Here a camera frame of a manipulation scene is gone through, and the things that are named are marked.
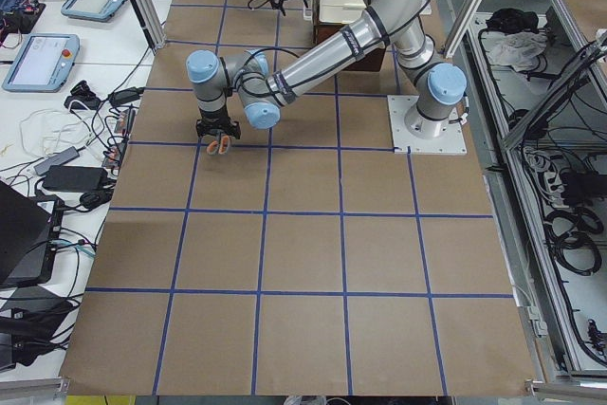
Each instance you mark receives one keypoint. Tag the grey orange scissors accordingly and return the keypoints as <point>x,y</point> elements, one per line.
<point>220,145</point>

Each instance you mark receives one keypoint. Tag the large black power brick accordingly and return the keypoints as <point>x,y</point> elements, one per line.
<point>76,179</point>

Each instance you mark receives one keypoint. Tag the lower teach pendant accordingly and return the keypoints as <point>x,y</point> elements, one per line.
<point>43,63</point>

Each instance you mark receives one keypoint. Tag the wooden drawer white handle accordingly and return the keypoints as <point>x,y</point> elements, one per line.
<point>308,11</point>

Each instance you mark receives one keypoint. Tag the dark wooden drawer cabinet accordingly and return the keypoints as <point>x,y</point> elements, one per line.
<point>322,31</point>

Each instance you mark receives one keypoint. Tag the white cloth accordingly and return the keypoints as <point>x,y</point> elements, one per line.
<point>520,51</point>

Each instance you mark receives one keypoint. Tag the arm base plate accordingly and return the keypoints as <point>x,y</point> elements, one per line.
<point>414,135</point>

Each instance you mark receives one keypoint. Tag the black laptop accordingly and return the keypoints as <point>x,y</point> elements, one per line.
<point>29,228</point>

